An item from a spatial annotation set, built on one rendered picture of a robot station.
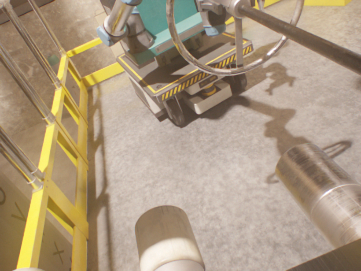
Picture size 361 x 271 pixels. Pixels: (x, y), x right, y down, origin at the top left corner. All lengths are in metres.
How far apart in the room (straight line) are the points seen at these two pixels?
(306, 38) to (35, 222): 1.10
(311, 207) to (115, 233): 1.36
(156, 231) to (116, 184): 1.53
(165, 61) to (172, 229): 1.81
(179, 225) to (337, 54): 0.37
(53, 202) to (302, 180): 1.28
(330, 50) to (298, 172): 0.28
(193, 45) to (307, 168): 1.86
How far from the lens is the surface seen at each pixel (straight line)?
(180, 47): 0.88
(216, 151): 1.75
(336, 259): 0.21
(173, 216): 0.34
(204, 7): 0.96
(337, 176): 0.34
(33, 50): 2.31
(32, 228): 1.32
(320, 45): 0.59
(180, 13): 2.03
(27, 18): 7.84
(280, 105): 1.95
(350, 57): 0.54
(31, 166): 1.49
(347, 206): 0.32
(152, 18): 1.97
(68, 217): 1.57
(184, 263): 0.31
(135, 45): 1.83
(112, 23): 1.63
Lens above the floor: 1.14
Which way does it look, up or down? 35 degrees down
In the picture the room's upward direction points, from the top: 25 degrees counter-clockwise
